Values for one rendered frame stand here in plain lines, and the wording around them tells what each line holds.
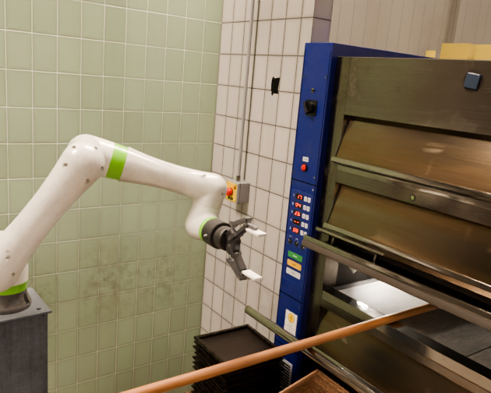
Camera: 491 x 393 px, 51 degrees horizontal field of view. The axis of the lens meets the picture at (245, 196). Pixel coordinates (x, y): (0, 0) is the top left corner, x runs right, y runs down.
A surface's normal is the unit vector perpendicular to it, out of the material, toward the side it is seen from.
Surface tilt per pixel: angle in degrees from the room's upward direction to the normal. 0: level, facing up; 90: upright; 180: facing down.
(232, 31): 90
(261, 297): 90
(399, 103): 90
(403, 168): 70
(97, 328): 90
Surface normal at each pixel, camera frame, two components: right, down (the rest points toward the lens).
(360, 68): -0.81, 0.07
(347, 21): 0.62, 0.22
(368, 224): -0.73, -0.27
